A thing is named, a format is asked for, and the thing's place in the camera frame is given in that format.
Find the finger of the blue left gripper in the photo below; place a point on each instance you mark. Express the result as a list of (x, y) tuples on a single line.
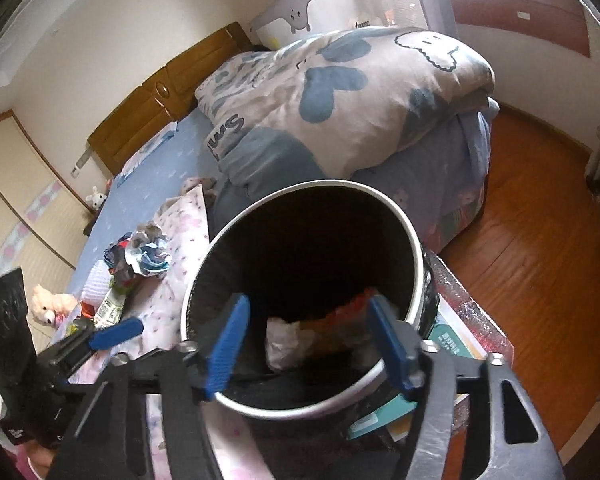
[(111, 336)]

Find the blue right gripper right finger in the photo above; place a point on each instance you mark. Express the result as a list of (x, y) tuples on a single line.
[(397, 343)]

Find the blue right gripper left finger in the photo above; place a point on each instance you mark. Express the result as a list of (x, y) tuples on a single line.
[(220, 362)]

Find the white bubble wrap piece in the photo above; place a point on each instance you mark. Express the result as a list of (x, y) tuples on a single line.
[(97, 284)]

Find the red snack wrapper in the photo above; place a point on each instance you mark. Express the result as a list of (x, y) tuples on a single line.
[(342, 329)]

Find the blue plastic snack bag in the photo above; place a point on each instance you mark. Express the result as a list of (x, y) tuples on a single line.
[(143, 253)]

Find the green milk carton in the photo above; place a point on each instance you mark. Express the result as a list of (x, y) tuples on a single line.
[(109, 313)]

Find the crumpled white paper trash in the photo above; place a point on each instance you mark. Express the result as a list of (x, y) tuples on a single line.
[(287, 345)]

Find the black white-rimmed trash bin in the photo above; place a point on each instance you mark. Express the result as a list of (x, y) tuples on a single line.
[(299, 254)]

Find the pink floral quilt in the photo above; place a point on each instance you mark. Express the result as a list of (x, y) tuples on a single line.
[(158, 302)]

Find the beige teddy bear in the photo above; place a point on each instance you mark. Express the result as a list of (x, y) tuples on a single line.
[(50, 309)]

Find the silver foil padded box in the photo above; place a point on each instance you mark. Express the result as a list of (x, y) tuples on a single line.
[(462, 327)]

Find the dark wooden nightstand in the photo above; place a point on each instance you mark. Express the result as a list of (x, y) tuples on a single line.
[(90, 225)]

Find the blue bed sheet mattress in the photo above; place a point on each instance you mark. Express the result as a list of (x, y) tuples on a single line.
[(136, 199)]

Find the white bunny toy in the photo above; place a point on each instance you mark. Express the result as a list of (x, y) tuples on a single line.
[(96, 198)]

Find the cream sliding wardrobe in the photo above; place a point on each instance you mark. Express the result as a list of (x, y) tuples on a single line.
[(41, 221)]

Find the blue white pillow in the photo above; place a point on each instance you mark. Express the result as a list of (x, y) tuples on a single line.
[(162, 136)]

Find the cloud heart print duvet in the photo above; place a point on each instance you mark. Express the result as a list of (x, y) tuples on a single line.
[(327, 106)]

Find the wooden headboard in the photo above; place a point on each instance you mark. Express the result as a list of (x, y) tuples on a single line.
[(168, 95)]

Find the red brown drawer cabinet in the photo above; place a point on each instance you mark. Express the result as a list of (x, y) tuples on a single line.
[(560, 22)]

